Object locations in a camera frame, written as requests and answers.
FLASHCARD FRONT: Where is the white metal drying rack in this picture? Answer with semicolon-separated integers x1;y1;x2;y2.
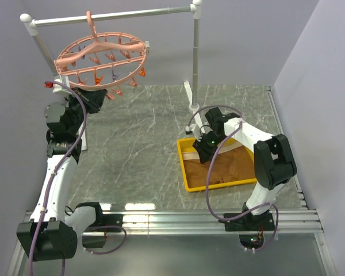
19;0;207;151

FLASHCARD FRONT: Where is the white clothes peg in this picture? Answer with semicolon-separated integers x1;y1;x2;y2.
143;41;150;55

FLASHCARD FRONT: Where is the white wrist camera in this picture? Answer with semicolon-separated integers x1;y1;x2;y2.
185;123;202;141
44;75;72;97

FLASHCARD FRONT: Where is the brown underwear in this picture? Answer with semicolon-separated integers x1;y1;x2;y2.
181;143;258;188

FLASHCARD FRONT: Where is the aluminium rail frame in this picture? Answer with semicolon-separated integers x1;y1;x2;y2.
11;85;336;275

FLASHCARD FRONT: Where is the orange rim clothes peg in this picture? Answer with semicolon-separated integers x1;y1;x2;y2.
139;68;146;77

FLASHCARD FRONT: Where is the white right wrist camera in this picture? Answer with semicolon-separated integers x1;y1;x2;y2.
185;123;202;141

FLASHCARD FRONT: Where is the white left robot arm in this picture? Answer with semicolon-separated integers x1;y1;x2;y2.
17;87;122;262

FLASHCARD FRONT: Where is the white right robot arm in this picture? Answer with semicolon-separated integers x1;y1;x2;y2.
185;105;297;230

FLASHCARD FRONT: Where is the pink round clip hanger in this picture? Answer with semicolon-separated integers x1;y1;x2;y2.
53;11;147;91

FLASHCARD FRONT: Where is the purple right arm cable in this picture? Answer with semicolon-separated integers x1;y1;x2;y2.
186;105;279;254

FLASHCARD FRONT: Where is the pink clothes peg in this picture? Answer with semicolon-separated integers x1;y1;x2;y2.
106;87;123;101

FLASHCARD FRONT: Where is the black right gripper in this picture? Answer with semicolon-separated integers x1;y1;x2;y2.
193;131;226;164

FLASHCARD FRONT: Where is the purple clothes peg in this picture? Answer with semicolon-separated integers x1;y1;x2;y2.
112;68;121;82

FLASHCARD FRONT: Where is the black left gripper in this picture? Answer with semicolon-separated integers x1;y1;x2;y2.
64;86;106;135

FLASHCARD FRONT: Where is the yellow plastic tray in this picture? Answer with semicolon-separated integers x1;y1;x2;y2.
177;137;265;193

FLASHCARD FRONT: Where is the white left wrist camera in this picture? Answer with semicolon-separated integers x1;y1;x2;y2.
44;75;72;97

